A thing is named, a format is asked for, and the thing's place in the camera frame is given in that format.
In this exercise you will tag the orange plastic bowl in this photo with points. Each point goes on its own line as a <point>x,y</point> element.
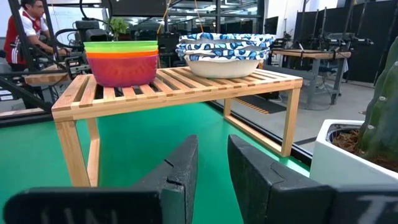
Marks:
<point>121,54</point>

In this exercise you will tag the black mat with hazard stripes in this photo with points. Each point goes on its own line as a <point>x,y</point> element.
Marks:
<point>262,105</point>

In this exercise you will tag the small green potted plant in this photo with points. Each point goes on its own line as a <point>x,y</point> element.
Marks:
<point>118,26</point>

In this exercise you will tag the purple plastic bowl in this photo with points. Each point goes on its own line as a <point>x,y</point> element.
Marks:
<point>124,71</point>

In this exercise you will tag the wooden workbench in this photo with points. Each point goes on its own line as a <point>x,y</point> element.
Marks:
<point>311,55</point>

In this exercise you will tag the person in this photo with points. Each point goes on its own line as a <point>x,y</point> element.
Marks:
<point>29,28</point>

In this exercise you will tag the tall green cactus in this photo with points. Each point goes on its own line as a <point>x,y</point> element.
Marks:
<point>384,118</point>

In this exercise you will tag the wooden slatted shelf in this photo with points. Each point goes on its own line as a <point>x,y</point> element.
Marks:
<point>174,88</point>

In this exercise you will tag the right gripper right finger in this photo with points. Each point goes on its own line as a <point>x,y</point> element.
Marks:
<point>280,202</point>

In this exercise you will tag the blue patterned paper bowl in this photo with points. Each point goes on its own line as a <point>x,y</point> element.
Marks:
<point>222,69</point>
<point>224,46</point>

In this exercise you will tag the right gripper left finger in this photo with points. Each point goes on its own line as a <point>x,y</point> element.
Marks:
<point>149,205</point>

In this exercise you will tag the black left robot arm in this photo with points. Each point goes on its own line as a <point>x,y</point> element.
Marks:
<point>93,32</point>

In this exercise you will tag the yellow-green plastic bowl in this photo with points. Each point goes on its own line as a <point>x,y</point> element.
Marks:
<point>121,48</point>

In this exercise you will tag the green plastic bowl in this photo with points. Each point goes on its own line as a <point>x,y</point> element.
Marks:
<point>121,43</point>

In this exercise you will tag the black monitor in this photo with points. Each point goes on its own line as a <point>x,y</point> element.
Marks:
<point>271,25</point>

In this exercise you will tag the white hexagonal plant pot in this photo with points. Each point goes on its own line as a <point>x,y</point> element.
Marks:
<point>335,168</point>

